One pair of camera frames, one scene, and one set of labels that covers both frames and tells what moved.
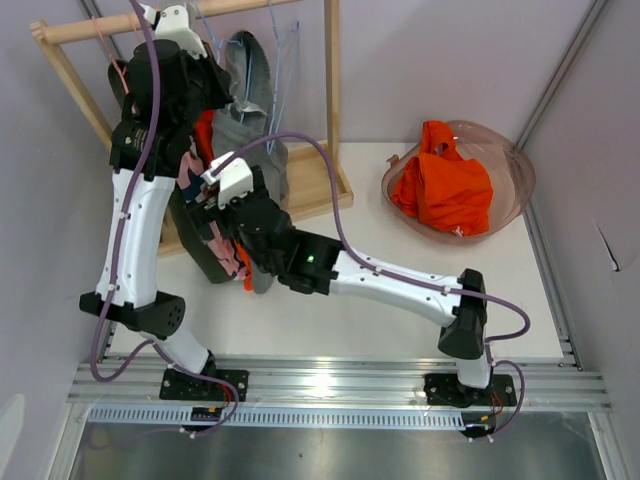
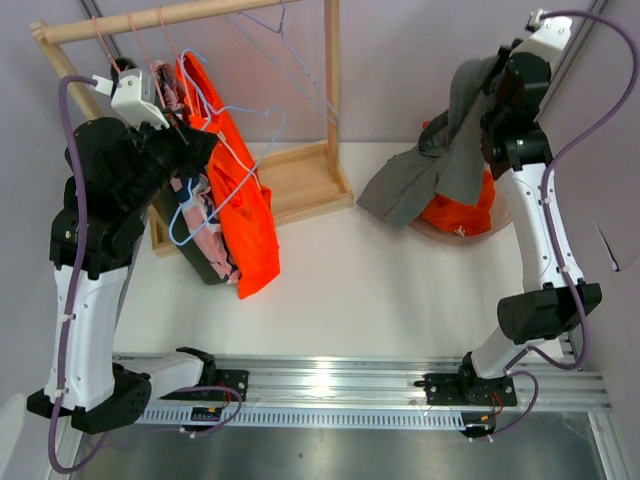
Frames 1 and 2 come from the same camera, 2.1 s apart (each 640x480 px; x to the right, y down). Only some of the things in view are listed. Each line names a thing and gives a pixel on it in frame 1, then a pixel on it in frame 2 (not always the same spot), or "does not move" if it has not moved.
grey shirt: [253, 86] → [451, 154]
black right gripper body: [203, 213] → [487, 119]
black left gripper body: [206, 89] → [181, 150]
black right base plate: [445, 389] does not move
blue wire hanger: [278, 45] → [172, 221]
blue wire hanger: [291, 36] → [291, 54]
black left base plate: [178, 386] does not move
